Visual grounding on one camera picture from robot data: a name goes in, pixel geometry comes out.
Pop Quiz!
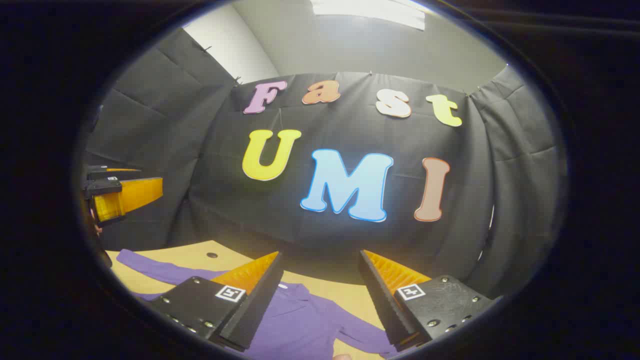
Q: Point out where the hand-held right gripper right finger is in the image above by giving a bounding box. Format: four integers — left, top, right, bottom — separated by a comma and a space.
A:
358, 249, 496, 353

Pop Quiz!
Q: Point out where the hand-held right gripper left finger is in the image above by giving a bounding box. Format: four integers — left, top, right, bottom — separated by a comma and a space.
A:
148, 251, 285, 353

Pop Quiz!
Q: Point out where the purple knit shirt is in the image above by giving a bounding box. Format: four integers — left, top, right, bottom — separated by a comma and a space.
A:
116, 249, 401, 360

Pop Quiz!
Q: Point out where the black backdrop cloth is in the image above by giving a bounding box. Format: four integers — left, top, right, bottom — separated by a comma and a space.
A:
82, 27, 568, 301

